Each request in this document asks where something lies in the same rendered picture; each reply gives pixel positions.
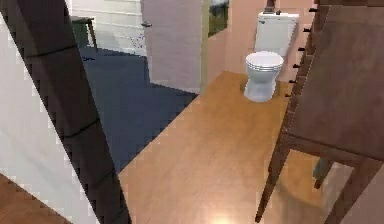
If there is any dark green table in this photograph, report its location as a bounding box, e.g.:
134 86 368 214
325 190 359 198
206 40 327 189
70 15 99 52

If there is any white toilet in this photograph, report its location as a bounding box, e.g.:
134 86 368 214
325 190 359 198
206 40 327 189
243 11 300 103

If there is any white room door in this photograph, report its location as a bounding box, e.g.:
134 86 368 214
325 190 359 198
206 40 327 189
139 0 204 94

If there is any brown wooden chest of drawers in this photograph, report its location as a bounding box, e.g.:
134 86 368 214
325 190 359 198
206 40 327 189
254 0 384 224

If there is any dark brown bottle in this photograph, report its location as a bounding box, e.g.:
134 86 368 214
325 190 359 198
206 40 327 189
263 0 282 16

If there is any window with green view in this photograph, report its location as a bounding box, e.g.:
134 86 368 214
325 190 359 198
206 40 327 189
208 0 230 38

